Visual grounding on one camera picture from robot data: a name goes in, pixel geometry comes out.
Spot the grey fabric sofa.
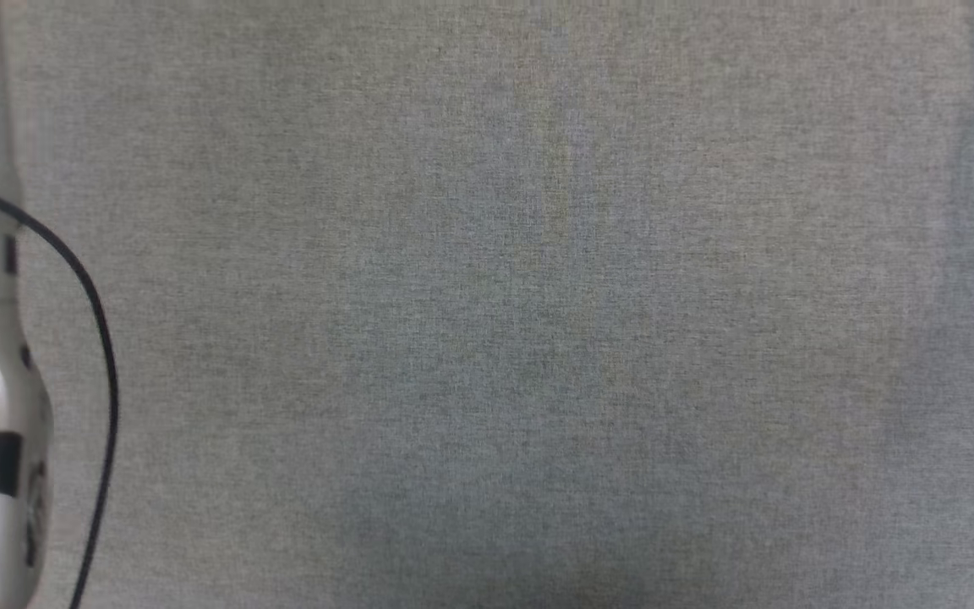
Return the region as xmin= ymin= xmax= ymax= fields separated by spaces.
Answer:
xmin=0 ymin=0 xmax=974 ymax=609

